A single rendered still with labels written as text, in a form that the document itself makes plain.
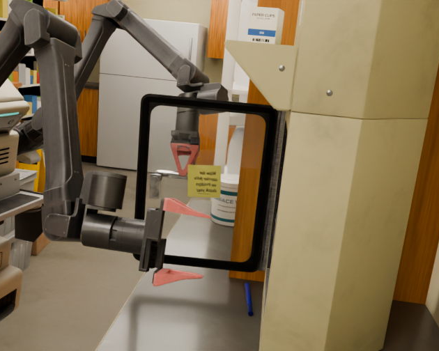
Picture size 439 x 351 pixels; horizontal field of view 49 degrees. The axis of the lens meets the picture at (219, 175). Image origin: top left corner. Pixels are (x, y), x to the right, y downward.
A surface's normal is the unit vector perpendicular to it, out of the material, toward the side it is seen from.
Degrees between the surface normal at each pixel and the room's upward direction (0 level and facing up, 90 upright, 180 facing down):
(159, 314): 0
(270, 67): 90
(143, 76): 90
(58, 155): 71
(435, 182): 90
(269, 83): 90
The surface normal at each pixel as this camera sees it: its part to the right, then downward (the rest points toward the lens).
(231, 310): 0.09, -0.97
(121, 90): -0.11, 0.23
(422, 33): 0.62, 0.25
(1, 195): 0.95, 0.15
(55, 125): -0.41, -0.16
